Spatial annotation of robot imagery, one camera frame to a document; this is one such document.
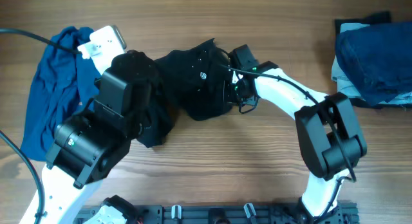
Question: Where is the black polo shirt with logo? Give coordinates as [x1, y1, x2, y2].
[135, 38, 236, 149]

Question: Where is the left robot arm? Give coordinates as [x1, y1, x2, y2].
[21, 50, 158, 223]

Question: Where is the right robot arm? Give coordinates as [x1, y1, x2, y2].
[223, 45, 367, 223]

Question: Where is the blue crumpled shirt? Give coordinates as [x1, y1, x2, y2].
[21, 46, 101, 162]

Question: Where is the light blue folded garment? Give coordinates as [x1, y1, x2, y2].
[331, 23, 411, 107]

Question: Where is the dark navy folded garment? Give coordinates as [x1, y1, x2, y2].
[335, 21, 412, 107]

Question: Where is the black folded garment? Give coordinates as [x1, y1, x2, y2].
[334, 11, 412, 109]

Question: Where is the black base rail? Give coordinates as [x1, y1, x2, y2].
[73, 202, 360, 224]

